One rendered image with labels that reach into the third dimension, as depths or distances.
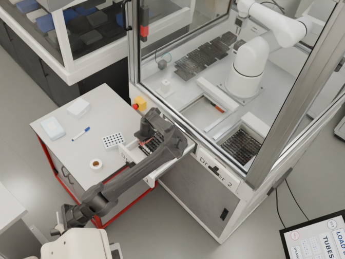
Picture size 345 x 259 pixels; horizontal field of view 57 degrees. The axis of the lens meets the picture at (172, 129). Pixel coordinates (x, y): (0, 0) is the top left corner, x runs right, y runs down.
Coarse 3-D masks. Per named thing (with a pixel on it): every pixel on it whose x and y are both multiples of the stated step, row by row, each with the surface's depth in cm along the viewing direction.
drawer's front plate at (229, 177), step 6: (198, 150) 179; (204, 150) 177; (198, 156) 183; (204, 156) 177; (210, 156) 175; (204, 162) 181; (210, 162) 176; (216, 162) 173; (222, 168) 171; (222, 174) 173; (228, 174) 169; (222, 180) 177; (228, 180) 172; (234, 180) 168; (228, 186) 175; (234, 186) 171
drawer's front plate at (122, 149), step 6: (120, 144) 175; (120, 150) 178; (126, 150) 173; (126, 156) 176; (132, 156) 171; (138, 162) 169; (150, 174) 165; (144, 180) 175; (150, 180) 167; (150, 186) 172
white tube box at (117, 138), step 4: (120, 132) 196; (108, 136) 194; (112, 136) 195; (116, 136) 194; (120, 136) 196; (104, 140) 192; (108, 140) 193; (112, 140) 192; (116, 140) 193; (120, 140) 192; (124, 140) 193; (104, 144) 190; (108, 144) 190; (116, 144) 190; (124, 144) 194; (108, 148) 189; (112, 148) 191; (116, 148) 193
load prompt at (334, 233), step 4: (340, 228) 130; (332, 232) 132; (336, 232) 130; (340, 232) 129; (344, 232) 128; (336, 236) 130; (340, 236) 129; (344, 236) 128; (336, 240) 129; (340, 240) 128; (344, 240) 127; (336, 244) 129; (340, 244) 128; (344, 244) 127; (340, 248) 127; (344, 248) 126; (340, 252) 126; (344, 252) 125; (340, 256) 126; (344, 256) 125
